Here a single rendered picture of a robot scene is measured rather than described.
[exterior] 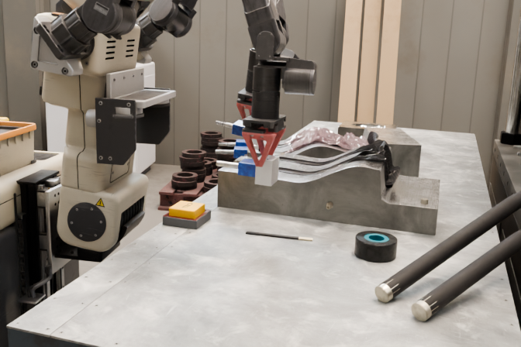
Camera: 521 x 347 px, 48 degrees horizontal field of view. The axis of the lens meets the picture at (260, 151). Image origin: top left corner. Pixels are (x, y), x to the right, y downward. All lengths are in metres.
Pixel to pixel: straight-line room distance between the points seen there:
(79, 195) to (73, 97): 0.24
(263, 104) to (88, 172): 0.53
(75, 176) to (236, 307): 0.72
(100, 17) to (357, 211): 0.68
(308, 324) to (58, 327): 0.36
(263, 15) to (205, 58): 3.75
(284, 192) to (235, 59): 3.57
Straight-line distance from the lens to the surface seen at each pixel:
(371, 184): 1.29
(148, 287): 1.00
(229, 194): 1.38
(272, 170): 1.19
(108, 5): 1.26
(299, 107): 4.80
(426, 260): 1.03
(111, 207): 1.50
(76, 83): 1.51
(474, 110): 4.85
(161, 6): 1.67
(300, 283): 1.02
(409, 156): 1.70
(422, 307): 0.93
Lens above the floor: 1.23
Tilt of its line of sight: 12 degrees down
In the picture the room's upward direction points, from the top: 2 degrees clockwise
